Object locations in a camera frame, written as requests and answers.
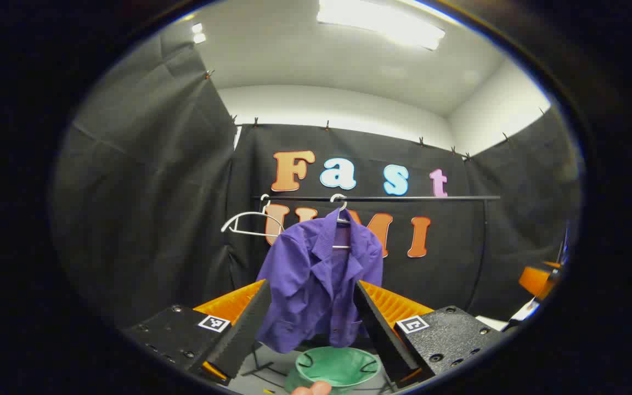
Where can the small ceiling light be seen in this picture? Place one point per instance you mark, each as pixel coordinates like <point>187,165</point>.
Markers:
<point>199,37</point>

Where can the green laundry hamper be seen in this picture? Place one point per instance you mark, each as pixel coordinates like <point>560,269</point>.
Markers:
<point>338,365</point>

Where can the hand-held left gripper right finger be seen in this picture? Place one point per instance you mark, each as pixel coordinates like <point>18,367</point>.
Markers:
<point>379,334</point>

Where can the white clothes hanger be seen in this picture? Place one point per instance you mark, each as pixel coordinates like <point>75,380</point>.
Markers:
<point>250,233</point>
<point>341,247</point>

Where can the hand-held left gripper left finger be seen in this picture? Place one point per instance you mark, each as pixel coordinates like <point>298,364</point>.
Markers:
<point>247,329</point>

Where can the long ceiling light panel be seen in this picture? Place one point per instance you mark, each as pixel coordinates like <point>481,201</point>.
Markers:
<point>382,22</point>

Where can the black backdrop cloth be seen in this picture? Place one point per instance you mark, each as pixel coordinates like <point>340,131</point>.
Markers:
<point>146,192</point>

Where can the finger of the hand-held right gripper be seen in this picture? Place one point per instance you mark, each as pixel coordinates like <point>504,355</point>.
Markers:
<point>535,281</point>
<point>553,264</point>

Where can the black clothes rack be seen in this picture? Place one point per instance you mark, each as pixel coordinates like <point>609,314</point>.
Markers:
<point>431,198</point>

